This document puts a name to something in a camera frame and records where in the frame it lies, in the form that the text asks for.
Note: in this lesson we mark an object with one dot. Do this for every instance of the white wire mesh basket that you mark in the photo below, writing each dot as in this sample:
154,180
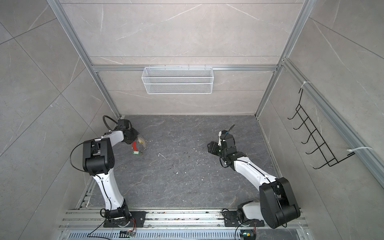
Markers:
178,80

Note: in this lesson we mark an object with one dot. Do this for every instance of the metal keyring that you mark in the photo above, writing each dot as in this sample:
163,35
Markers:
141,144

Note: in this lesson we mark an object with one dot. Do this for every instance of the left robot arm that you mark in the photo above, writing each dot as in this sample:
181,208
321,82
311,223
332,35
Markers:
99,161

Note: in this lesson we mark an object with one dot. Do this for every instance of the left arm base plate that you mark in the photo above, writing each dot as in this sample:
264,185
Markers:
137,218

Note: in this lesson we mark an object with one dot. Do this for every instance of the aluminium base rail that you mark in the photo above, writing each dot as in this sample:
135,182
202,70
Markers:
184,219

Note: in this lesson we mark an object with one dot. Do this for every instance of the slotted cable duct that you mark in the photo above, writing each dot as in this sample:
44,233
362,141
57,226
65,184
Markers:
156,235

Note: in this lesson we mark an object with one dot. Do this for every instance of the black wire hook rack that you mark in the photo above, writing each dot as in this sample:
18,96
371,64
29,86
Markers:
315,136

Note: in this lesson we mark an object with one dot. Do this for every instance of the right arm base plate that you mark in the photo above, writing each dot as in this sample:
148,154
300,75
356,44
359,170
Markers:
235,219

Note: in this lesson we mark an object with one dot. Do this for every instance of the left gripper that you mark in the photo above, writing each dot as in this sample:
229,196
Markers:
136,133

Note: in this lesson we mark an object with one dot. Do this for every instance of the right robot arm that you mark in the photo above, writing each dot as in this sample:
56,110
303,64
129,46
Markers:
278,204

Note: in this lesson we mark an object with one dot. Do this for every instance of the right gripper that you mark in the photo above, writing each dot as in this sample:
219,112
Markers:
212,149

